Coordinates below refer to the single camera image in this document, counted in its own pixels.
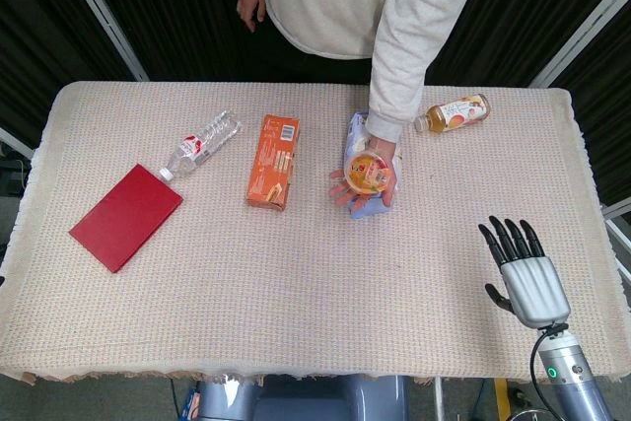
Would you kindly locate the red flat book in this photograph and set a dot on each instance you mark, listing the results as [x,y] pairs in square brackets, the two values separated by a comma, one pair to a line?
[125,219]

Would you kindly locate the orange fruit cup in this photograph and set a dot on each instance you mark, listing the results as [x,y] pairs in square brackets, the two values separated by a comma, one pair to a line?
[367,172]

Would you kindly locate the person's left sleeved forearm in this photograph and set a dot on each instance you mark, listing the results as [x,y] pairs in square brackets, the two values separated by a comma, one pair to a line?
[399,71]

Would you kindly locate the white table leg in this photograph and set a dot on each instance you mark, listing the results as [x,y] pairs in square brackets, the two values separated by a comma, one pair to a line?
[438,401]

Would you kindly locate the robot right five-finger hand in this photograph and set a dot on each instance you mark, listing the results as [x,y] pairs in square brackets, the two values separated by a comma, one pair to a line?
[535,288]

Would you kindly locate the person's right hand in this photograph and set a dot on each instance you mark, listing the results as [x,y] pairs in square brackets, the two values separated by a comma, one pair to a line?
[250,7]

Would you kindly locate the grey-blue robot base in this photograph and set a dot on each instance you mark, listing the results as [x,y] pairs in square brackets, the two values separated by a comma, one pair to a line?
[320,401]

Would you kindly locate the beige woven tablecloth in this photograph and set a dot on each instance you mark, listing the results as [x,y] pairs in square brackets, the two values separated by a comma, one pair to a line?
[296,293]

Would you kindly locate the white diagonal frame post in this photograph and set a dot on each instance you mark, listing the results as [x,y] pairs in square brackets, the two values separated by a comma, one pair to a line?
[101,14]
[581,31]

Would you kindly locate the light purple snack bag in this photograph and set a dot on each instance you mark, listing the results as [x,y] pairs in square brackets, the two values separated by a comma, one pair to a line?
[367,211]

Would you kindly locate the yellow floor strip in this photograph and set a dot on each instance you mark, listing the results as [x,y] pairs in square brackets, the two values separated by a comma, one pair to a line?
[502,401]

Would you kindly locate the clear plastic water bottle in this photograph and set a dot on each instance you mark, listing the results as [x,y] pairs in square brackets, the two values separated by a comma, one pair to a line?
[199,147]

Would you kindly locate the orange cardboard box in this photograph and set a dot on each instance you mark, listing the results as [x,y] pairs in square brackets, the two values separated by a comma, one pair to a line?
[273,164]

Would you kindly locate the orange juice bottle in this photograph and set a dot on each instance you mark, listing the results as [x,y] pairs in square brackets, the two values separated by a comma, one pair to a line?
[453,115]

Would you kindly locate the person's left hand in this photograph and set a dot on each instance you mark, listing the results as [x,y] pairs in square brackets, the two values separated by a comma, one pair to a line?
[388,194]

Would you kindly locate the person's black trousers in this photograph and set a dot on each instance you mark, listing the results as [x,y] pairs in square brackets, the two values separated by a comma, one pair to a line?
[276,63]

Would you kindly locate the blue package on floor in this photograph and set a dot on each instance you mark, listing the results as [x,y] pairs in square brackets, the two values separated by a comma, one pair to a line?
[189,406]

